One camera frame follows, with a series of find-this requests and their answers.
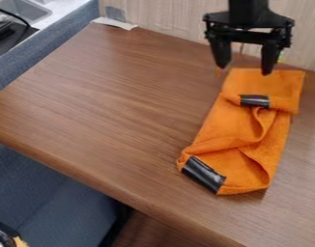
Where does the orange cloth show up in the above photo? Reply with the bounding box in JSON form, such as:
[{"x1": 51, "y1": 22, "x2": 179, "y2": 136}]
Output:
[{"x1": 175, "y1": 67, "x2": 307, "y2": 196}]

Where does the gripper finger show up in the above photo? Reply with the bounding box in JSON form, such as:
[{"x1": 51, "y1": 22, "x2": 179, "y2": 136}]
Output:
[
  {"x1": 259, "y1": 40, "x2": 280, "y2": 76},
  {"x1": 208, "y1": 36, "x2": 234, "y2": 69}
]

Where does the toy sink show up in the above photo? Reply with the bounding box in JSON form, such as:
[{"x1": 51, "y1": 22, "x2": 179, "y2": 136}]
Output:
[{"x1": 0, "y1": 0, "x2": 55, "y2": 25}]

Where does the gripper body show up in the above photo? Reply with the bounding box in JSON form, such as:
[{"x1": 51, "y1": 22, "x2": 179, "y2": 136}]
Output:
[{"x1": 201, "y1": 9, "x2": 296, "y2": 49}]

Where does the toy stove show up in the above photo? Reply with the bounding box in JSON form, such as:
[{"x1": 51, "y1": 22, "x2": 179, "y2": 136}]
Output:
[{"x1": 0, "y1": 13, "x2": 41, "y2": 62}]

